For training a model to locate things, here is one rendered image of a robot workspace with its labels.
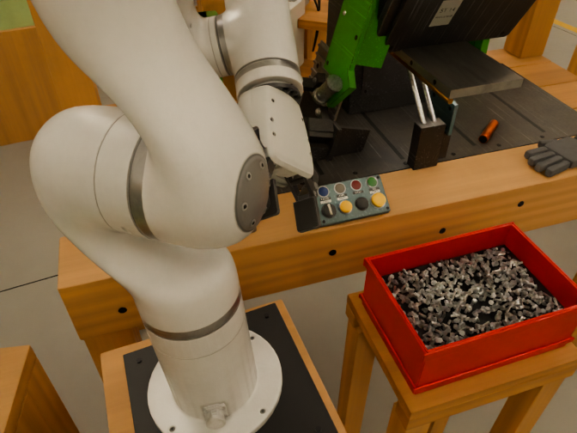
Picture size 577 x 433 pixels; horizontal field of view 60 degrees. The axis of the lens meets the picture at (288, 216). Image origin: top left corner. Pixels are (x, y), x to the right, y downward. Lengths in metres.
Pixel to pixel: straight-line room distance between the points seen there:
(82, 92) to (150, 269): 0.92
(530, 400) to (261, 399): 0.58
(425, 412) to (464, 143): 0.67
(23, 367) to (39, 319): 1.18
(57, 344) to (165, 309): 1.55
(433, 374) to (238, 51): 0.56
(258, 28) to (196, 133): 0.28
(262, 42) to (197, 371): 0.40
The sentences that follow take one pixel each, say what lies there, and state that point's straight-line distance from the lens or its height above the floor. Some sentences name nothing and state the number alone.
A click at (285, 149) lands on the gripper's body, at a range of 0.58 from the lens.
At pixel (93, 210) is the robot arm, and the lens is 0.48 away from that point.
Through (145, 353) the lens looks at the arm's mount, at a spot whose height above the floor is 0.90.
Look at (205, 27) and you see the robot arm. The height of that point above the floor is 1.33.
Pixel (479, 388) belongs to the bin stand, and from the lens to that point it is 0.93.
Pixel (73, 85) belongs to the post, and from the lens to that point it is 1.40.
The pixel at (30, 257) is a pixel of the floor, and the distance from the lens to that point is 2.46.
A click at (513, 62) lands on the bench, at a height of 0.88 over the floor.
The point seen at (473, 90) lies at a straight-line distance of 1.03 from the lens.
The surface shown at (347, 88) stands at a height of 1.08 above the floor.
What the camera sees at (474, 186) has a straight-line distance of 1.16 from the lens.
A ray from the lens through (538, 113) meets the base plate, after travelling 1.50.
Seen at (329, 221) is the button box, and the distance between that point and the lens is 0.97.
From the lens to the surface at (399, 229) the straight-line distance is 1.07.
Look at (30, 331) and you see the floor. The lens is 2.16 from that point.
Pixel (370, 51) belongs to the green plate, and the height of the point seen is 1.14.
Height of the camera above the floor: 1.55
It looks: 41 degrees down
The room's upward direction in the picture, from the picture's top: straight up
